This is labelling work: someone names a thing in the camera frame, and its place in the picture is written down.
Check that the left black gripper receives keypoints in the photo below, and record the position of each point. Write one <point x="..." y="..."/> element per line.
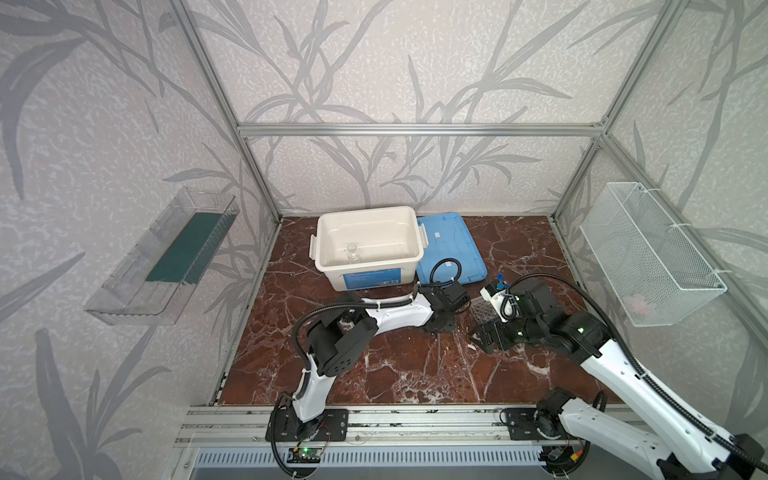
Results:
<point x="444" y="318"/>

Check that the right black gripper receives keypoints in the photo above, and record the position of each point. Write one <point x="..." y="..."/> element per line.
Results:
<point x="498" y="327"/>

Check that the blue plastic bin lid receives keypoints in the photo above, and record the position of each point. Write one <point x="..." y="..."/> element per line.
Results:
<point x="449" y="237"/>

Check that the white plastic storage bin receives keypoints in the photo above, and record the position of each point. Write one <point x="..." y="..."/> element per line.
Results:
<point x="390" y="240"/>

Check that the clear small plastic beaker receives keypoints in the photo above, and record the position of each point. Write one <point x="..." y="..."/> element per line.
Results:
<point x="353" y="252"/>

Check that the clear test tube rack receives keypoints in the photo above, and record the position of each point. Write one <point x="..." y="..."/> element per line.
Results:
<point x="482" y="311"/>

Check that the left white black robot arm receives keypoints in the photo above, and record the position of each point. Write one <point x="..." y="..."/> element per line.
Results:
<point x="330" y="339"/>

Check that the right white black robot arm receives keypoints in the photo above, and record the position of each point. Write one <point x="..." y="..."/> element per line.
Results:
<point x="679" y="443"/>

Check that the green circuit board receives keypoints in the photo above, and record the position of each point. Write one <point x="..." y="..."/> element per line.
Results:
<point x="305" y="455"/>

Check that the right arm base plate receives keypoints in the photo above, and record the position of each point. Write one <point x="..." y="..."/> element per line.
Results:
<point x="522" y="424"/>

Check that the white wire mesh basket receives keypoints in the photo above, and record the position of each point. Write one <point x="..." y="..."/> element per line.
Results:
<point x="643" y="250"/>

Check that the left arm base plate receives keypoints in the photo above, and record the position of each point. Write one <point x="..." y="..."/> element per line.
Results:
<point x="284" y="425"/>

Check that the clear wall shelf green mat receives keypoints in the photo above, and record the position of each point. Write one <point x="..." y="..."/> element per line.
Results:
<point x="153" y="284"/>

